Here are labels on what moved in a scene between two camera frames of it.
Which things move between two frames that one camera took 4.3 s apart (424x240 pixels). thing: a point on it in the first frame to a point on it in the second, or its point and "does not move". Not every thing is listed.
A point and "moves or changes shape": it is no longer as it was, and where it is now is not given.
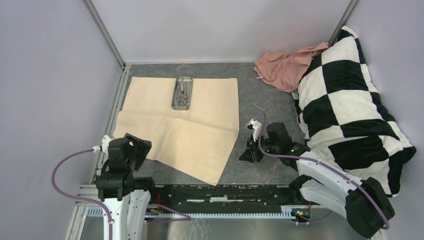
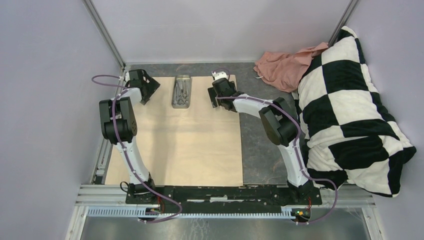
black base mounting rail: (227, 199) does not move
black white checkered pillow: (343, 117) does not move
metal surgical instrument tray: (182, 93) does not move
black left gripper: (141, 147) to (152, 86)
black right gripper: (251, 154) to (213, 96)
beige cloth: (196, 142) moves or changes shape
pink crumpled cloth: (285, 71) does not move
